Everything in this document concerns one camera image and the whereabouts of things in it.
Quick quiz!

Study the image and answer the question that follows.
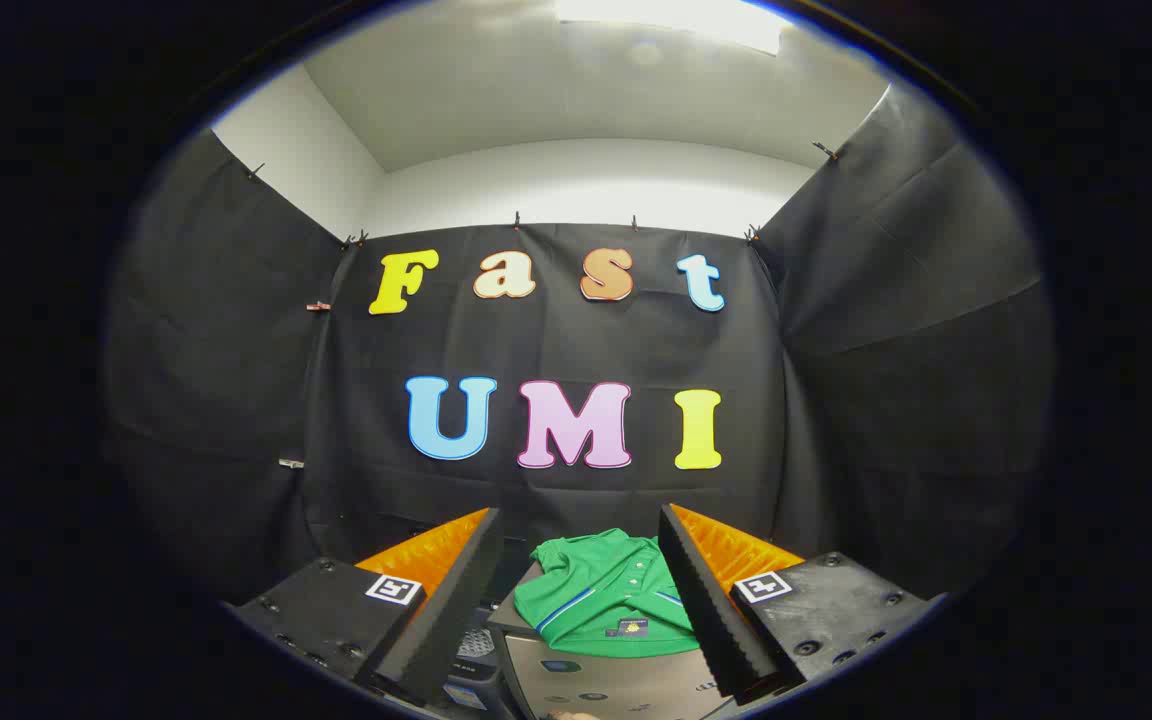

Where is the green polo shirt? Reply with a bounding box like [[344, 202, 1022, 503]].
[[513, 528, 702, 658]]

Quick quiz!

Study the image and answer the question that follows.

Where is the black backdrop cloth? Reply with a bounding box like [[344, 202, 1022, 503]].
[[101, 85, 1052, 611]]

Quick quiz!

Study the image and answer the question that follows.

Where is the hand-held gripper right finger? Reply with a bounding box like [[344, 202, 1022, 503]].
[[656, 503, 942, 703]]

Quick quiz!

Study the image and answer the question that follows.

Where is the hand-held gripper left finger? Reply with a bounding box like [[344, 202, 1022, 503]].
[[234, 506, 503, 709]]

